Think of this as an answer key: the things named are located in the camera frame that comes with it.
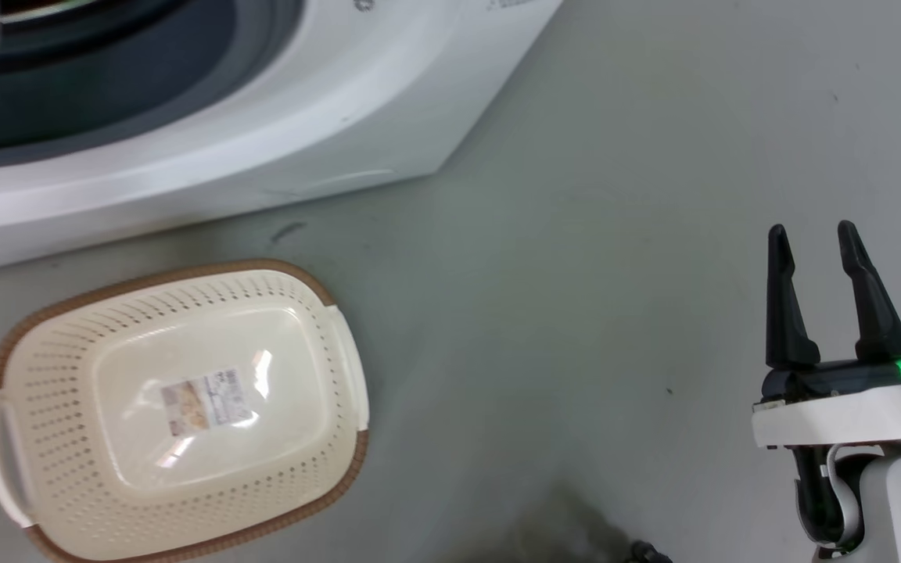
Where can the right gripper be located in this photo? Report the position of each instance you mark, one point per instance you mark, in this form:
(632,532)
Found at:
(849,410)

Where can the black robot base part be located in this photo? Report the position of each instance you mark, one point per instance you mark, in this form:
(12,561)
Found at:
(648,553)

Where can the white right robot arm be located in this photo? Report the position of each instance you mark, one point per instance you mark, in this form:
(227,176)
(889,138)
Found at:
(900,508)

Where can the white washing machine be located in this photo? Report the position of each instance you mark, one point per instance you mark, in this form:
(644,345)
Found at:
(388,102)

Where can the cream perforated laundry basket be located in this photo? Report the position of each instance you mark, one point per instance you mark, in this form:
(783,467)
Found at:
(184,438)

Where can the paper label sticker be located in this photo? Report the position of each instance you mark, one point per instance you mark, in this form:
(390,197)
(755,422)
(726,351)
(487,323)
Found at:
(207,402)

